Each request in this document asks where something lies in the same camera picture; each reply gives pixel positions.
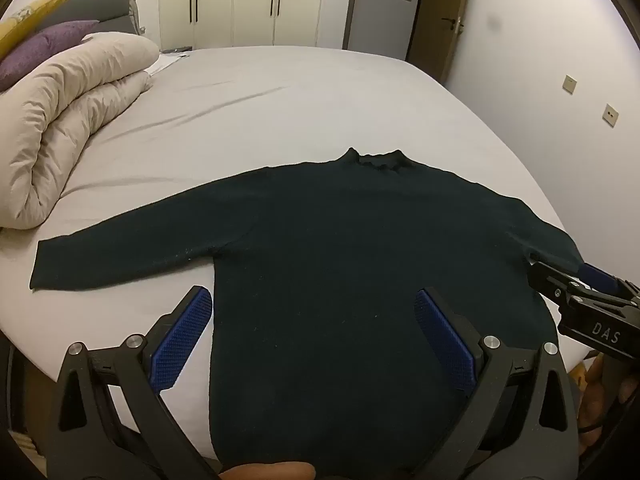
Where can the purple pillow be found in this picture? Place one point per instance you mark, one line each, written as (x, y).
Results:
(37, 47)

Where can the white wardrobe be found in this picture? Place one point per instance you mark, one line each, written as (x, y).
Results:
(240, 5)

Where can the brown wooden door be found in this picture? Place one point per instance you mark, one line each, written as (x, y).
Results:
(440, 10)

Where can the grey headboard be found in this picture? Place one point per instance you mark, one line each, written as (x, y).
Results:
(100, 7)

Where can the dark green sweater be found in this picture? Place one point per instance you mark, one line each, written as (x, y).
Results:
(325, 260)

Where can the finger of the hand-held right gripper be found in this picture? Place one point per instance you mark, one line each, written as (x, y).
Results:
(600, 277)
(555, 280)

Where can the yellow pillow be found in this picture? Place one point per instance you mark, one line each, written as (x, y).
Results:
(25, 20)

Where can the bed with grey sheet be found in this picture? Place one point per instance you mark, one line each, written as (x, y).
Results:
(275, 110)

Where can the beige rolled duvet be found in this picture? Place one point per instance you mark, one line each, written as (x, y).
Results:
(65, 125)

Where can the white papers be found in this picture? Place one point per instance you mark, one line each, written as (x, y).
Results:
(162, 62)

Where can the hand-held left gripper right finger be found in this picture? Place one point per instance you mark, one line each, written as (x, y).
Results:
(445, 335)

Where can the beige wall socket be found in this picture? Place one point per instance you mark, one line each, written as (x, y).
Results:
(569, 83)
(610, 115)

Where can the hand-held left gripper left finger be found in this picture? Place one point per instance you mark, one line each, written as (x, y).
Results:
(182, 332)

